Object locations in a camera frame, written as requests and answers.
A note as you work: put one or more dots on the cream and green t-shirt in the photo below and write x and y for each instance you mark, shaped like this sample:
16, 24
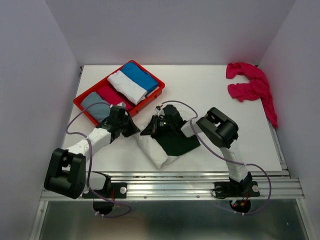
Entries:
166, 148

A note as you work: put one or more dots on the magenta crumpled t-shirt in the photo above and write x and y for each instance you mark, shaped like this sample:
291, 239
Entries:
257, 87

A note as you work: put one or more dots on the magenta rolled t-shirt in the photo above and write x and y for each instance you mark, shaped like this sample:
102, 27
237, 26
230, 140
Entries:
111, 96

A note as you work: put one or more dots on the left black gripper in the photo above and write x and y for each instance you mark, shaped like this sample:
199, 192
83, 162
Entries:
133, 128

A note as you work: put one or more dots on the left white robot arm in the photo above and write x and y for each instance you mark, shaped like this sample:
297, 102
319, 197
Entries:
70, 170

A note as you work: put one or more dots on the blue rolled t-shirt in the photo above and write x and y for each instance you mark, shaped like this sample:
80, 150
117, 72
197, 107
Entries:
140, 77

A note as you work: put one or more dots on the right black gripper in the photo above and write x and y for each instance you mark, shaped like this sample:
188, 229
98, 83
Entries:
152, 129

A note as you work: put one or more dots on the red plastic tray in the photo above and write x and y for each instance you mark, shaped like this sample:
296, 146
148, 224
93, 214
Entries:
105, 82

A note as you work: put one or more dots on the white rolled t-shirt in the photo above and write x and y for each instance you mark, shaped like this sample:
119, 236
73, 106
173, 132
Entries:
131, 90

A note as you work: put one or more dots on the grey rolled t-shirt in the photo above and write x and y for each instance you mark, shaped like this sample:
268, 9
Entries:
96, 107

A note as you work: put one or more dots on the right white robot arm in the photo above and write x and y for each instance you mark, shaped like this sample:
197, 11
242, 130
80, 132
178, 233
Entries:
222, 131

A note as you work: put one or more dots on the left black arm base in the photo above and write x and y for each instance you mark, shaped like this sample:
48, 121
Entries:
117, 190

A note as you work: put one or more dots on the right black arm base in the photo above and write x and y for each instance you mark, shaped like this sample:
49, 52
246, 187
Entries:
233, 189

